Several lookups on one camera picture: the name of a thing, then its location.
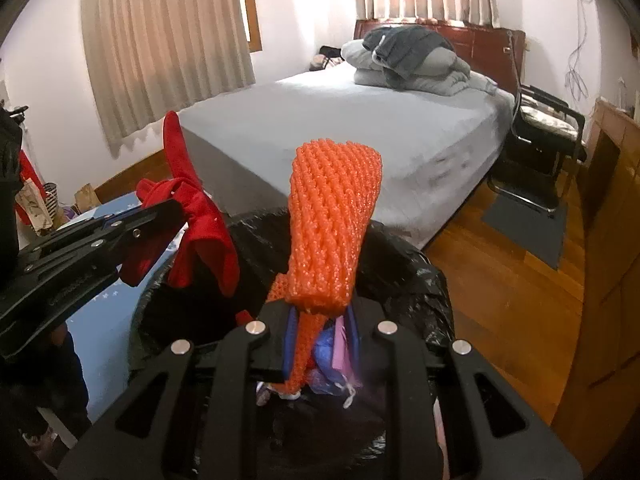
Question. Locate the black clothes hanger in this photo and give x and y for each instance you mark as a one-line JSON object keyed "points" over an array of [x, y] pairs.
{"points": [[17, 110]]}

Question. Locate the blue tree print tablecloth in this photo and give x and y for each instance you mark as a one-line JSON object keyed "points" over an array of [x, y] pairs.
{"points": [[110, 340]]}

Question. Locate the brown paper bag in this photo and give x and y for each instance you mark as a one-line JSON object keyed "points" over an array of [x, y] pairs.
{"points": [[85, 199]]}

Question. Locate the white wall socket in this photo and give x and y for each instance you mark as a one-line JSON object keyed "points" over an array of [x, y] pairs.
{"points": [[621, 91]]}

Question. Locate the wooden cabinet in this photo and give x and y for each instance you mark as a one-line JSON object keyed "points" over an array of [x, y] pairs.
{"points": [[610, 210]]}

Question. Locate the patterned chair cushion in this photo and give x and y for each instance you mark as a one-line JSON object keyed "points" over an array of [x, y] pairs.
{"points": [[547, 117]]}

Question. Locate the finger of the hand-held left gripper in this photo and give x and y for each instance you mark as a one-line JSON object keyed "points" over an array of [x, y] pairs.
{"points": [[150, 230], [85, 227]]}

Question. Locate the wooden window frame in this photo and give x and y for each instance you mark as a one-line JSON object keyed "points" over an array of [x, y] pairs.
{"points": [[252, 20]]}

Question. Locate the dark grey floor mat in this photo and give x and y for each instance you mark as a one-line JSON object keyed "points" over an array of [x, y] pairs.
{"points": [[530, 230]]}

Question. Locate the blue plastic bag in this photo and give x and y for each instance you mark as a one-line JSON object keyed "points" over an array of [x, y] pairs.
{"points": [[325, 355]]}

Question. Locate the red wooden headboard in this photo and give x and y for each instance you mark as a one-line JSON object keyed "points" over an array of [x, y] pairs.
{"points": [[485, 45]]}

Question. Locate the bed with grey sheet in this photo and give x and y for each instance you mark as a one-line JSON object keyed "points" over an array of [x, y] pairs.
{"points": [[325, 120]]}

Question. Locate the pink grey bundle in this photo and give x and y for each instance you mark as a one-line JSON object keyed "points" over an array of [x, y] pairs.
{"points": [[320, 64]]}

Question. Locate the grey folded duvet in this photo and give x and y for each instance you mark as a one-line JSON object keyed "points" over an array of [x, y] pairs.
{"points": [[435, 82]]}

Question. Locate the orange foam net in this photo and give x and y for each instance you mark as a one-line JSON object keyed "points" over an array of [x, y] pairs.
{"points": [[330, 210]]}

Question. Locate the red garment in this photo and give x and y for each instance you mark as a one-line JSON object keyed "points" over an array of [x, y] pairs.
{"points": [[27, 167]]}

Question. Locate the black office chair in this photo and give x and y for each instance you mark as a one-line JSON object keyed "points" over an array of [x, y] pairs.
{"points": [[535, 155]]}

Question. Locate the red cloth strip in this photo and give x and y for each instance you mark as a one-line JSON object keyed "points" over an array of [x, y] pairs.
{"points": [[205, 240]]}

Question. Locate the clear plastic bag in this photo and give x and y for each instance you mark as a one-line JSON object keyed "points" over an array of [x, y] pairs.
{"points": [[342, 347]]}

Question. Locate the striped bag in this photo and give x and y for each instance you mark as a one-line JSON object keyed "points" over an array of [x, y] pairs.
{"points": [[52, 195]]}

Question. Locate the wide beige curtain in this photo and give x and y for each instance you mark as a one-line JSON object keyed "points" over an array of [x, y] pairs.
{"points": [[165, 50]]}

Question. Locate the black bag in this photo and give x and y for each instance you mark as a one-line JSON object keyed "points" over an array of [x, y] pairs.
{"points": [[330, 51]]}

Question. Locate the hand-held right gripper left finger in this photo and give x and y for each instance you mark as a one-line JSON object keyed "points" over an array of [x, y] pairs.
{"points": [[286, 345]]}

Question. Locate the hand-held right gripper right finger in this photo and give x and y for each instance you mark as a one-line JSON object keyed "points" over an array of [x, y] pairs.
{"points": [[352, 340]]}

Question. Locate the grey pillow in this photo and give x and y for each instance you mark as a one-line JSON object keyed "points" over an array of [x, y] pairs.
{"points": [[352, 52]]}

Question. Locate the black lined trash bin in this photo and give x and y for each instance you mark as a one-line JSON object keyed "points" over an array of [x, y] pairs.
{"points": [[400, 300]]}

